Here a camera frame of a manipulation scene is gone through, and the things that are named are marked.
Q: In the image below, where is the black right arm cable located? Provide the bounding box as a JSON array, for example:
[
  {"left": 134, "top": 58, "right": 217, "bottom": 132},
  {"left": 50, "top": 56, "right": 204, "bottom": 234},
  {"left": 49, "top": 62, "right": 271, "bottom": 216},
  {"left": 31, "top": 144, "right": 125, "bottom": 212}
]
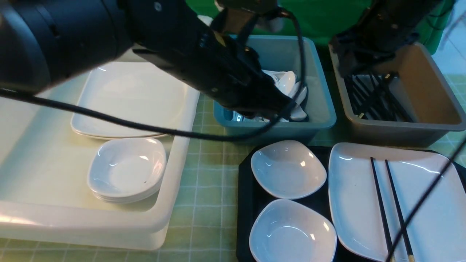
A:
[{"left": 386, "top": 138, "right": 466, "bottom": 262}]

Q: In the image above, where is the white bowl tray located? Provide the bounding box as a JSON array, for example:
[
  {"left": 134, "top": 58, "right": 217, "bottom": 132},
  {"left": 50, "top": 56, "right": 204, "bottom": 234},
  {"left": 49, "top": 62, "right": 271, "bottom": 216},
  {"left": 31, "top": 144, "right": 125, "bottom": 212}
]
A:
[
  {"left": 250, "top": 140, "right": 327, "bottom": 200},
  {"left": 249, "top": 199, "right": 337, "bottom": 262}
]

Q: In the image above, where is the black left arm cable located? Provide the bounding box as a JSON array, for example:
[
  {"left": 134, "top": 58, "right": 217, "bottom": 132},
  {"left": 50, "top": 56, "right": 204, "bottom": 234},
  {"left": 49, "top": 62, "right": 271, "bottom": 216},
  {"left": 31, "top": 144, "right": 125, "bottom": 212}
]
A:
[{"left": 0, "top": 7, "right": 310, "bottom": 142}]

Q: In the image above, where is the black chopstick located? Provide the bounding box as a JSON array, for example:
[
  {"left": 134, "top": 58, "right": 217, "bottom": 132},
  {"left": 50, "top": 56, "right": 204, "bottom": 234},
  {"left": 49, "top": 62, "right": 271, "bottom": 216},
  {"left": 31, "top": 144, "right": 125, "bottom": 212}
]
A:
[
  {"left": 370, "top": 156, "right": 393, "bottom": 252},
  {"left": 384, "top": 159, "right": 416, "bottom": 262}
]

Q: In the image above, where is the large white square plate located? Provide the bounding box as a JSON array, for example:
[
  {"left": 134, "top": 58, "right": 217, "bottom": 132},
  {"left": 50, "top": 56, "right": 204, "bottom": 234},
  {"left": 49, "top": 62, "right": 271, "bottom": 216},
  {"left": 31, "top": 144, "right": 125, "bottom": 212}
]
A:
[{"left": 328, "top": 143, "right": 466, "bottom": 262}]

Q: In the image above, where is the teal plastic bin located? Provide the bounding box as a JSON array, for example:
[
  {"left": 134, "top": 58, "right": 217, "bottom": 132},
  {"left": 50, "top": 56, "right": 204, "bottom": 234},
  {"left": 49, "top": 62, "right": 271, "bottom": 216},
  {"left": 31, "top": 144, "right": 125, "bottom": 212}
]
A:
[{"left": 213, "top": 35, "right": 337, "bottom": 146}]

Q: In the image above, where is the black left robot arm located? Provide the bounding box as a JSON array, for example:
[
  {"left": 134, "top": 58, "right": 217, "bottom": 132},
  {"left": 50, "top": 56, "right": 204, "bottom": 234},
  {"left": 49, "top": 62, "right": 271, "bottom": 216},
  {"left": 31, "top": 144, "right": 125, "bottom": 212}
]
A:
[{"left": 1, "top": 0, "right": 291, "bottom": 116}]

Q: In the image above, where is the white bowl stack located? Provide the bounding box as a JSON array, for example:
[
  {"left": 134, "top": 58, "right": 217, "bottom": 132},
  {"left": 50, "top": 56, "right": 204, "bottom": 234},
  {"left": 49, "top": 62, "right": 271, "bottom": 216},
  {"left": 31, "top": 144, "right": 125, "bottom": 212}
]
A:
[{"left": 87, "top": 138, "right": 167, "bottom": 203}]

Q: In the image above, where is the green backdrop cloth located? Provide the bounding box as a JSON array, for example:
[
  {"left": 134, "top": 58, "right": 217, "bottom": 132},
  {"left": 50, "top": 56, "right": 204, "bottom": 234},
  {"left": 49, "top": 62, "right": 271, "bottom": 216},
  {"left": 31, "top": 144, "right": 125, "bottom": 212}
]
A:
[{"left": 185, "top": 0, "right": 455, "bottom": 55}]

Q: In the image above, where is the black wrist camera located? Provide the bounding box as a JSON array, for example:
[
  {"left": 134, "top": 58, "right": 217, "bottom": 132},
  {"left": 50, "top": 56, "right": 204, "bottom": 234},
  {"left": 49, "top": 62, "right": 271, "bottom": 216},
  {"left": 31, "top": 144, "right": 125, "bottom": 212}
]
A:
[{"left": 210, "top": 0, "right": 284, "bottom": 34}]

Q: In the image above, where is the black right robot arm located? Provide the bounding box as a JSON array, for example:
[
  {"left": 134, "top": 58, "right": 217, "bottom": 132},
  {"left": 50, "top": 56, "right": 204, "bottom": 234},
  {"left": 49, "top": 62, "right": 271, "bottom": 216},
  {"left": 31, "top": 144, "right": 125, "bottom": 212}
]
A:
[{"left": 329, "top": 0, "right": 441, "bottom": 78}]

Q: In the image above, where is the white square plate stack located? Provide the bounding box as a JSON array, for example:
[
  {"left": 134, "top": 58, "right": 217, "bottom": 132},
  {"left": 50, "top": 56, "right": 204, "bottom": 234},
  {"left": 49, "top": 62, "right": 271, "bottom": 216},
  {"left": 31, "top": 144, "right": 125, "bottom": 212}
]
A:
[{"left": 77, "top": 62, "right": 199, "bottom": 130}]

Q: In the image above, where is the green checkered tablecloth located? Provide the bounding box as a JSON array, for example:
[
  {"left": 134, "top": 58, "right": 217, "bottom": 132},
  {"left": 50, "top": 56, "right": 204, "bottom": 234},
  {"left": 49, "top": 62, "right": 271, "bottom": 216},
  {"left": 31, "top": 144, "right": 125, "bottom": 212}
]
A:
[{"left": 0, "top": 73, "right": 466, "bottom": 262}]

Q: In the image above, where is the grey-brown plastic bin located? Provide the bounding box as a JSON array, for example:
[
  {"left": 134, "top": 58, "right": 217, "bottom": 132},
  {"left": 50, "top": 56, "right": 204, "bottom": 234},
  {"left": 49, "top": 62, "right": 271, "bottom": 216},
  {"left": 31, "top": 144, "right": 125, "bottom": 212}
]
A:
[{"left": 330, "top": 43, "right": 465, "bottom": 147}]

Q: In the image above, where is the black chopsticks pile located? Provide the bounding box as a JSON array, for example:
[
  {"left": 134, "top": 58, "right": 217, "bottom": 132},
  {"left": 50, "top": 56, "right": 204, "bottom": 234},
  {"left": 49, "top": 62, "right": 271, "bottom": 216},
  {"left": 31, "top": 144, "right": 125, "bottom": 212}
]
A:
[{"left": 343, "top": 70, "right": 415, "bottom": 123}]

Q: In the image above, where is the large white plastic tub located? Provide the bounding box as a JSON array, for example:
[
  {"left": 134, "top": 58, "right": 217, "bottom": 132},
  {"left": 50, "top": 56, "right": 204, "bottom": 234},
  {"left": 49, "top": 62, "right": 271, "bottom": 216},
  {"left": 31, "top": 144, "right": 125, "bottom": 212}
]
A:
[{"left": 1, "top": 71, "right": 198, "bottom": 250}]

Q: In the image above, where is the white spoons pile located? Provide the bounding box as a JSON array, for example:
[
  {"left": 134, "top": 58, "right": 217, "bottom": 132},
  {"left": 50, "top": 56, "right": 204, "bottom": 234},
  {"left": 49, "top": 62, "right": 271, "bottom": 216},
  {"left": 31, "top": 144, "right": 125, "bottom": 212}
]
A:
[{"left": 232, "top": 70, "right": 308, "bottom": 122}]

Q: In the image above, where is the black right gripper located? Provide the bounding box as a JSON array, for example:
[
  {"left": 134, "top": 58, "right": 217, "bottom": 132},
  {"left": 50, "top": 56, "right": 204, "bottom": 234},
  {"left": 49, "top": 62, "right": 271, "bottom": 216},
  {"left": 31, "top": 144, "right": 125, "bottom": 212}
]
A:
[{"left": 329, "top": 22, "right": 419, "bottom": 77}]

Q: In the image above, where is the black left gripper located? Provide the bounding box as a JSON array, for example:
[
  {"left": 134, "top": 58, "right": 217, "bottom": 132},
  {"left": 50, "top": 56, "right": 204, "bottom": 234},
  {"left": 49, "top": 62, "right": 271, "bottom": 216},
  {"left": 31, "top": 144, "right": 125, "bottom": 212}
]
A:
[{"left": 171, "top": 22, "right": 291, "bottom": 117}]

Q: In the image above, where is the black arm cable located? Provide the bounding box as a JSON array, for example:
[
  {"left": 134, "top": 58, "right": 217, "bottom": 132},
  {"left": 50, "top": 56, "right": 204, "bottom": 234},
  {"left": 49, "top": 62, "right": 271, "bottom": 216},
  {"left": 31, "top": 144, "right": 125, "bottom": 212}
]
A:
[
  {"left": 386, "top": 138, "right": 466, "bottom": 262},
  {"left": 0, "top": 7, "right": 310, "bottom": 142}
]

